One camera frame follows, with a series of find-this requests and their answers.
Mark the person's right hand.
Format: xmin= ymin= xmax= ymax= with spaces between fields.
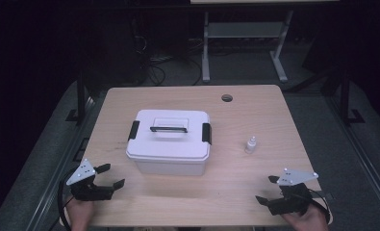
xmin=281 ymin=206 xmax=329 ymax=231

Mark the white plastic storage box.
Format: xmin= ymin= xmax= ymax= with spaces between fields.
xmin=133 ymin=156 xmax=209 ymax=177

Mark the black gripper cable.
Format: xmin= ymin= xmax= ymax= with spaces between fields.
xmin=47 ymin=167 xmax=80 ymax=231
xmin=307 ymin=188 xmax=332 ymax=225

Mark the aluminium floor rail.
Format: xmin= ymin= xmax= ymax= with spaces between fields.
xmin=325 ymin=94 xmax=380 ymax=224
xmin=25 ymin=94 xmax=97 ymax=231

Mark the small white dropper bottle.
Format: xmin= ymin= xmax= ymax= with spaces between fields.
xmin=244 ymin=136 xmax=258 ymax=155

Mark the black metal stand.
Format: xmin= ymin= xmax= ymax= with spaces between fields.
xmin=338 ymin=71 xmax=366 ymax=127
xmin=65 ymin=68 xmax=92 ymax=125

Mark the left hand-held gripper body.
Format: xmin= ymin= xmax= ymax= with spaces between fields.
xmin=65 ymin=158 xmax=114 ymax=202

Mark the bundle of floor cables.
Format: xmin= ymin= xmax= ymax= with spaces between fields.
xmin=131 ymin=18 xmax=204 ymax=87

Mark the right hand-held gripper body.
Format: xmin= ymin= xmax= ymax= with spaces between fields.
xmin=268 ymin=167 xmax=319 ymax=216

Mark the white metal desk frame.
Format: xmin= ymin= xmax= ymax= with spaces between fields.
xmin=190 ymin=0 xmax=340 ymax=84

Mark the person's left hand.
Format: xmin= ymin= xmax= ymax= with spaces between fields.
xmin=65 ymin=196 xmax=95 ymax=231

